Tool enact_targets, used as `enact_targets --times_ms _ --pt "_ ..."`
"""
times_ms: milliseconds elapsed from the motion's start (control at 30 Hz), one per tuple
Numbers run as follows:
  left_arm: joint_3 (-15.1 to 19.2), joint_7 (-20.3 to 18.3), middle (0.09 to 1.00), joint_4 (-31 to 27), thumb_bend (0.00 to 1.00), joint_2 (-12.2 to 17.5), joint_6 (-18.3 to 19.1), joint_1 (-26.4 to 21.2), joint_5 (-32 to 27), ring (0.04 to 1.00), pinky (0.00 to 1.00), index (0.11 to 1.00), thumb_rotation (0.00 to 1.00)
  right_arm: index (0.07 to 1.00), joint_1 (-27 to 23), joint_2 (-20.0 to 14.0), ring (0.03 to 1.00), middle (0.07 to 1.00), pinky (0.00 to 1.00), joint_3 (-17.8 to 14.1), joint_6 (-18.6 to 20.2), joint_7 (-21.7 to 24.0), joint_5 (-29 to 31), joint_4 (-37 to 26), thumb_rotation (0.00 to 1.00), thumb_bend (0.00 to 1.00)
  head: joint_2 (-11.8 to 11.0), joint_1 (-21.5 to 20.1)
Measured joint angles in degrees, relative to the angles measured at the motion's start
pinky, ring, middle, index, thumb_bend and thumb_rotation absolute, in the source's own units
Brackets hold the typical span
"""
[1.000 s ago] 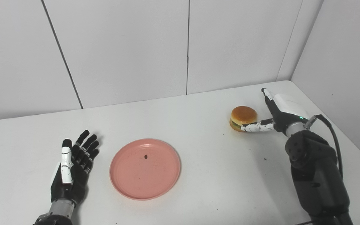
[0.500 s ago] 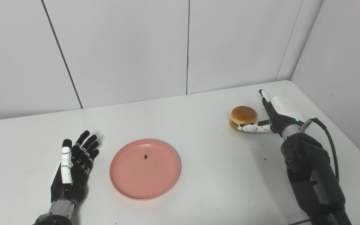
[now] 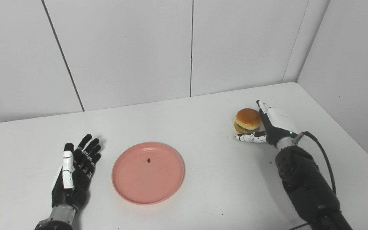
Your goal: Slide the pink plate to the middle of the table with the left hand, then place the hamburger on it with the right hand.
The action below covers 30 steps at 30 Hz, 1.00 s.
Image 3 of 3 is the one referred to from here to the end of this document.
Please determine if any pink round plate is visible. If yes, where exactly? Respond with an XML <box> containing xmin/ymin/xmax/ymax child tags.
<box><xmin>111</xmin><ymin>142</ymin><xmax>185</xmax><ymax>205</ymax></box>

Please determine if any toy hamburger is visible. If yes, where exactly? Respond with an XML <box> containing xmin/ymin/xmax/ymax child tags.
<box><xmin>234</xmin><ymin>108</ymin><xmax>262</xmax><ymax>134</ymax></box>

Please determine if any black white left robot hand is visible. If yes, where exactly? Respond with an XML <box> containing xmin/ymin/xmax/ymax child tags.
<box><xmin>52</xmin><ymin>134</ymin><xmax>102</xmax><ymax>211</ymax></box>

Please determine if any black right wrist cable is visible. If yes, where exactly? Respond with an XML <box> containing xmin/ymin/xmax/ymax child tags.
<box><xmin>294</xmin><ymin>131</ymin><xmax>337</xmax><ymax>195</ymax></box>

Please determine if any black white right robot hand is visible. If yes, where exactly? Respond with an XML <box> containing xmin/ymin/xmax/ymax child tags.
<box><xmin>235</xmin><ymin>100</ymin><xmax>299</xmax><ymax>149</ymax></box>

